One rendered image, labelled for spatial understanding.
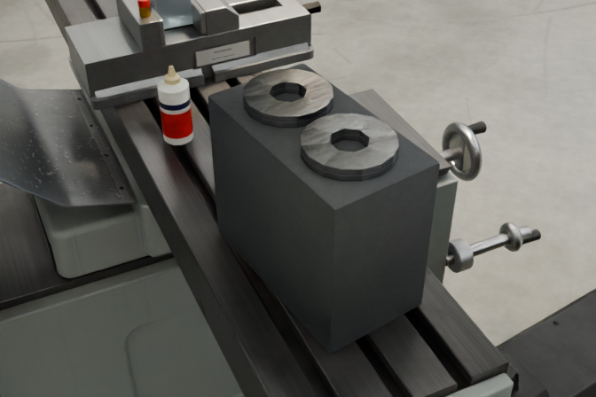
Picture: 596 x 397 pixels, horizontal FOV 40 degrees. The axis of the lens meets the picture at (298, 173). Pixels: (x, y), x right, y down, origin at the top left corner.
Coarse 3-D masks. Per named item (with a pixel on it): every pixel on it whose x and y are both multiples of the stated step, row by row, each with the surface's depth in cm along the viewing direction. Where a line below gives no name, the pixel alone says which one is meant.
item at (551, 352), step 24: (576, 312) 130; (528, 336) 126; (552, 336) 126; (576, 336) 126; (528, 360) 122; (552, 360) 122; (576, 360) 122; (528, 384) 116; (552, 384) 119; (576, 384) 119
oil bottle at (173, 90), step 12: (168, 72) 103; (168, 84) 103; (180, 84) 104; (168, 96) 103; (180, 96) 103; (168, 108) 104; (180, 108) 104; (168, 120) 105; (180, 120) 105; (168, 132) 107; (180, 132) 107; (192, 132) 109; (180, 144) 108
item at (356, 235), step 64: (256, 128) 78; (320, 128) 76; (384, 128) 76; (256, 192) 81; (320, 192) 70; (384, 192) 71; (256, 256) 87; (320, 256) 74; (384, 256) 76; (320, 320) 79; (384, 320) 82
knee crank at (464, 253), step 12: (504, 228) 156; (516, 228) 154; (528, 228) 156; (456, 240) 151; (492, 240) 154; (504, 240) 154; (516, 240) 154; (528, 240) 158; (456, 252) 149; (468, 252) 150; (480, 252) 153; (456, 264) 151; (468, 264) 150
